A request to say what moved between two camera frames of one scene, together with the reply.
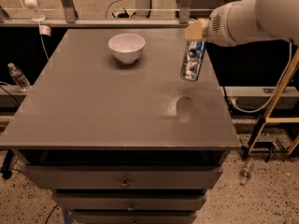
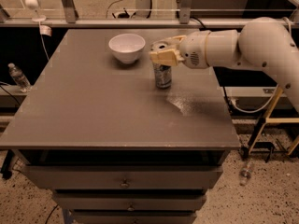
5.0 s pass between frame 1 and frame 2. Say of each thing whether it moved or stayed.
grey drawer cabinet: stayed
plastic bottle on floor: stayed
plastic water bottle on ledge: stayed
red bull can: moved
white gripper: moved
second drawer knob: stayed
